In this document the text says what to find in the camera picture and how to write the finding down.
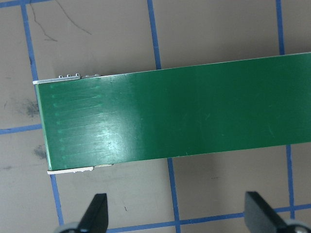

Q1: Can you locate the green belt conveyor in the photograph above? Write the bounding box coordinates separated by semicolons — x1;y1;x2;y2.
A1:
32;51;311;176

